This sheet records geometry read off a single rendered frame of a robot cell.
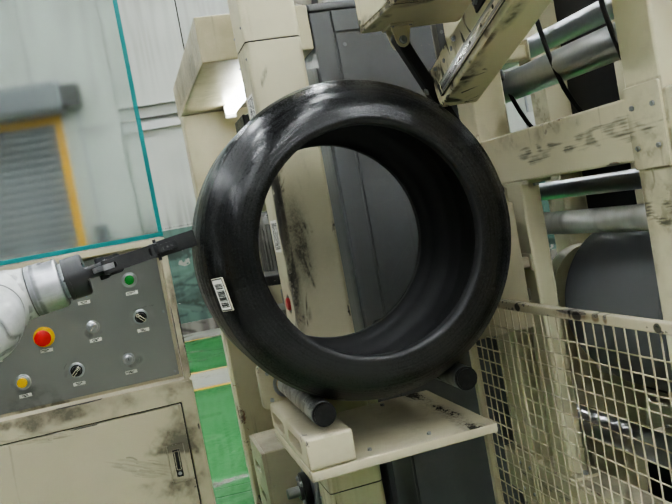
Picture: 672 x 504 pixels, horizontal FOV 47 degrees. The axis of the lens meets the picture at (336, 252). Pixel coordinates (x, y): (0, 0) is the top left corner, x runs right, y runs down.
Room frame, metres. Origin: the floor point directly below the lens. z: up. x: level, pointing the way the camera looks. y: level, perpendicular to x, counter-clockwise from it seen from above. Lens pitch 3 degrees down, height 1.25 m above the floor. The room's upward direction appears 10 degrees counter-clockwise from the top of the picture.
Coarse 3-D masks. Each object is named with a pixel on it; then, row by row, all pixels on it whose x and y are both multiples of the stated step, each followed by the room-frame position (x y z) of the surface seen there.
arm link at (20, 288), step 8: (0, 272) 1.32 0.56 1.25; (8, 272) 1.33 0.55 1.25; (16, 272) 1.33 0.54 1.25; (0, 280) 1.29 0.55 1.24; (8, 280) 1.30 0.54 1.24; (16, 280) 1.32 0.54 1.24; (24, 280) 1.32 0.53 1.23; (8, 288) 1.27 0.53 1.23; (16, 288) 1.29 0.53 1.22; (24, 288) 1.31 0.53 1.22; (24, 296) 1.31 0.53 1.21; (24, 304) 1.29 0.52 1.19; (32, 304) 1.32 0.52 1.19; (32, 312) 1.33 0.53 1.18
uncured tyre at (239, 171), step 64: (256, 128) 1.37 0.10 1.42; (320, 128) 1.37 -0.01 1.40; (384, 128) 1.68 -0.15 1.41; (448, 128) 1.43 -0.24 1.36; (256, 192) 1.33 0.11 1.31; (448, 192) 1.70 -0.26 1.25; (192, 256) 1.54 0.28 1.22; (256, 256) 1.33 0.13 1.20; (448, 256) 1.71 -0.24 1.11; (256, 320) 1.33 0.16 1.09; (384, 320) 1.68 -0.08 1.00; (448, 320) 1.42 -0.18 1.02; (320, 384) 1.37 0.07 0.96; (384, 384) 1.39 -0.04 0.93
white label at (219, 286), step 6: (216, 282) 1.33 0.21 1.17; (222, 282) 1.32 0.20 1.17; (216, 288) 1.34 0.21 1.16; (222, 288) 1.32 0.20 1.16; (216, 294) 1.34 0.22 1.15; (222, 294) 1.33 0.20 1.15; (228, 294) 1.32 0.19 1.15; (222, 300) 1.33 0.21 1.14; (228, 300) 1.32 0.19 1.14; (222, 306) 1.34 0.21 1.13; (228, 306) 1.32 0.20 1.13
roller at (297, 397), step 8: (280, 384) 1.66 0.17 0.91; (288, 392) 1.57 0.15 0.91; (296, 392) 1.52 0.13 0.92; (296, 400) 1.50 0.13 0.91; (304, 400) 1.44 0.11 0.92; (312, 400) 1.41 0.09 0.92; (320, 400) 1.39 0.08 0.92; (304, 408) 1.43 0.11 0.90; (312, 408) 1.38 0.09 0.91; (320, 408) 1.37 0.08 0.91; (328, 408) 1.37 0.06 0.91; (312, 416) 1.37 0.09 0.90; (320, 416) 1.37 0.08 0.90; (328, 416) 1.37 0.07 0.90; (320, 424) 1.37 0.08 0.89; (328, 424) 1.37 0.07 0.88
